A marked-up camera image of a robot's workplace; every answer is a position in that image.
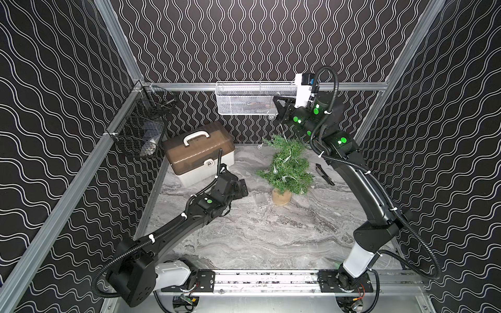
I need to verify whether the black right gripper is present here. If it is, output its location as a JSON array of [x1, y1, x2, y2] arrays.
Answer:
[[276, 94, 326, 146]]

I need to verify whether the small green christmas tree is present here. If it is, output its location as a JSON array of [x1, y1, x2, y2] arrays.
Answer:
[[261, 140, 314, 206]]

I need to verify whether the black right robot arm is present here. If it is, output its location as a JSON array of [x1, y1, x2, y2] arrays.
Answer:
[[273, 92, 403, 286]]

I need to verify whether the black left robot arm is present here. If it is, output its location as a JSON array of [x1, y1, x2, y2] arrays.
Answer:
[[95, 171, 249, 307]]

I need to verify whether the white brown storage box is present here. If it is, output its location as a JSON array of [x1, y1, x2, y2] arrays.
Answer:
[[162, 122, 235, 187]]

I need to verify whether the grey black utility knife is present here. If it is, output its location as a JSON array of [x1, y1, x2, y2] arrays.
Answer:
[[315, 164, 335, 186]]

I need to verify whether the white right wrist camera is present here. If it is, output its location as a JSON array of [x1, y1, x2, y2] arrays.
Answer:
[[294, 73, 314, 108]]

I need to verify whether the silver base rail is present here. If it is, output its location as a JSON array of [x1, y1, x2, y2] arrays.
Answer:
[[156, 269, 426, 297]]

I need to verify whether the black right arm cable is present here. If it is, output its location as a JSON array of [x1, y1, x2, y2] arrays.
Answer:
[[308, 65, 443, 280]]

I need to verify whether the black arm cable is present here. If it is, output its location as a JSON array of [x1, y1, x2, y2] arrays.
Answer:
[[308, 65, 443, 280], [91, 213, 189, 299]]

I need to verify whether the black wire basket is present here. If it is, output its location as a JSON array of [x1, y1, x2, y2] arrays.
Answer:
[[111, 85, 179, 159]]

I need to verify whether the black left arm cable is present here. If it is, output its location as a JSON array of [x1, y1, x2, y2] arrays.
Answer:
[[91, 213, 189, 299]]

